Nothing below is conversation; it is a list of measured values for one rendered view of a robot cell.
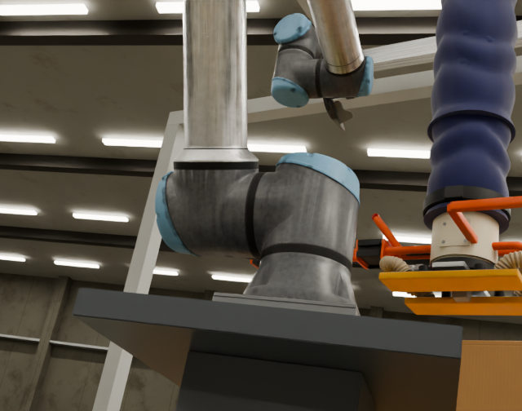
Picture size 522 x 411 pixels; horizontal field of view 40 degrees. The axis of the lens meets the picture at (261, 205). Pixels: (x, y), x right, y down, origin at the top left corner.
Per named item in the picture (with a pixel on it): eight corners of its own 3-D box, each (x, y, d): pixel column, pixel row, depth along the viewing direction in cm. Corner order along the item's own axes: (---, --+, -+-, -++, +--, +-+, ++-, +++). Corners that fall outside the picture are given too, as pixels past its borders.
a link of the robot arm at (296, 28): (267, 46, 170) (273, 13, 174) (292, 76, 179) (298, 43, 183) (302, 37, 165) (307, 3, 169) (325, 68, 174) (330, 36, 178)
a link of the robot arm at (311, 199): (342, 245, 109) (355, 145, 116) (238, 240, 115) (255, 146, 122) (360, 280, 122) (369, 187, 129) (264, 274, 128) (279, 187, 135)
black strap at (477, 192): (519, 232, 195) (519, 218, 196) (498, 194, 177) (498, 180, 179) (437, 236, 206) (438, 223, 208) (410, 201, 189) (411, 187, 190)
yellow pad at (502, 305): (542, 315, 185) (543, 297, 187) (535, 303, 177) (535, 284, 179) (415, 315, 202) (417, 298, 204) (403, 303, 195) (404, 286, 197)
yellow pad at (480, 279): (527, 290, 171) (528, 271, 173) (518, 276, 163) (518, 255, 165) (391, 292, 188) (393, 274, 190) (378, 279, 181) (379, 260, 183)
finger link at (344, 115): (356, 133, 190) (347, 100, 186) (336, 135, 193) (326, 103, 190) (360, 128, 192) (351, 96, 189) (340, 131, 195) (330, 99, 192)
